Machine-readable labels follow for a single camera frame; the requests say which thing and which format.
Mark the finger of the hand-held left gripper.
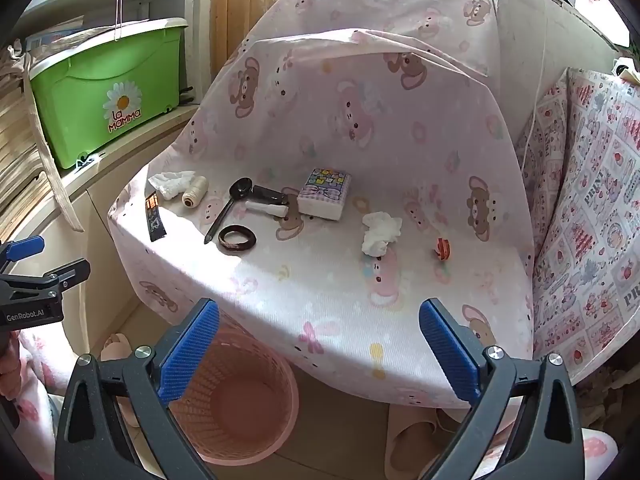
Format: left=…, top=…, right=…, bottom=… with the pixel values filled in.
left=0, top=236, right=46, bottom=276
left=0, top=259, right=92, bottom=306

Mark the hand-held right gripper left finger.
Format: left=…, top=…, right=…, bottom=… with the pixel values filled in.
left=54, top=297, right=221, bottom=480

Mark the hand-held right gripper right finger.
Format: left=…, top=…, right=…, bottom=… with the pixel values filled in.
left=419, top=297, right=585, bottom=480

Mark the pink plastic waste basket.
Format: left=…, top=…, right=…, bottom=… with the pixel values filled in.
left=167, top=310, right=300, bottom=465

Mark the black sachet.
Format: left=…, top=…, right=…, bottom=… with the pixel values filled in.
left=144, top=192, right=167, bottom=242

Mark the dark brown ring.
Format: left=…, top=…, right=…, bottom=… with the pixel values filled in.
left=218, top=225, right=257, bottom=252

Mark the white tissue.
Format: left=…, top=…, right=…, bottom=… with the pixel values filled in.
left=361, top=211, right=403, bottom=256
left=147, top=170, right=196, bottom=200

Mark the cream thread spool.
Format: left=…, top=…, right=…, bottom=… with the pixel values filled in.
left=181, top=174, right=209, bottom=208

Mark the stack of worn books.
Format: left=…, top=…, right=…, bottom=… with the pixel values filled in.
left=0, top=50, right=56, bottom=241

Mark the beige slipper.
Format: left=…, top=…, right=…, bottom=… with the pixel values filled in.
left=385, top=407, right=453, bottom=480

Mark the person's left leg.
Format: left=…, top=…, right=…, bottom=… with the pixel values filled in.
left=0, top=332, right=66, bottom=480

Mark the person's leg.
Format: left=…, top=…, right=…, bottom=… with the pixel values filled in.
left=0, top=332, right=66, bottom=480
left=425, top=422, right=618, bottom=480

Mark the pink bear print sheet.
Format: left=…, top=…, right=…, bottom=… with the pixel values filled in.
left=107, top=0, right=536, bottom=411

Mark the black plastic spoon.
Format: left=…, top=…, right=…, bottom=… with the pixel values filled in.
left=203, top=177, right=254, bottom=246

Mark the person's right leg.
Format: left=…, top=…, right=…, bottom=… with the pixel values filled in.
left=425, top=422, right=618, bottom=480

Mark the green plastic storage box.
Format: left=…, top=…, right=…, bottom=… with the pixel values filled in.
left=27, top=17, right=188, bottom=170

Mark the pink patchwork print blanket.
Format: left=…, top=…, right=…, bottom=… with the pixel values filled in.
left=515, top=67, right=640, bottom=386

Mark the purple patterned tissue box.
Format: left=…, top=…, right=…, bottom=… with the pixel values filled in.
left=296, top=167, right=353, bottom=222

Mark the blue white package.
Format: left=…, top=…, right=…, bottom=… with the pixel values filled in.
left=25, top=30, right=76, bottom=52

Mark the white board panel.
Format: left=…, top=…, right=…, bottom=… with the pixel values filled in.
left=490, top=0, right=626, bottom=126

